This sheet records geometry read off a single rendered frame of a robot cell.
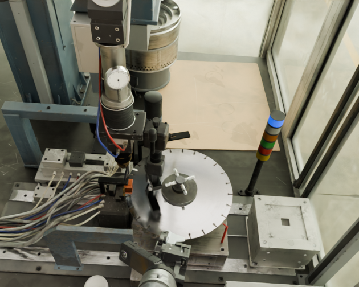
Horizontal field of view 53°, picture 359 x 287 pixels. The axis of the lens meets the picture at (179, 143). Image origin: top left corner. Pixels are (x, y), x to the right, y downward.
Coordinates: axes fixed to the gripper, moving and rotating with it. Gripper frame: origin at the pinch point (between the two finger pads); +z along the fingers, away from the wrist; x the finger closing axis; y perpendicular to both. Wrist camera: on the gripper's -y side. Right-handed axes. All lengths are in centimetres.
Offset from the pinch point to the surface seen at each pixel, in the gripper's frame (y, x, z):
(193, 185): 4.2, 7.9, 19.1
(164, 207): -2.8, 1.8, 12.1
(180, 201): 1.6, 4.1, 13.8
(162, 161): -4.8, 18.1, 4.6
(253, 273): 28.5, -16.5, 18.4
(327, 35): 36, 60, 40
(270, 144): 25.0, 23.8, 25.8
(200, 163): 4.9, 12.6, 27.7
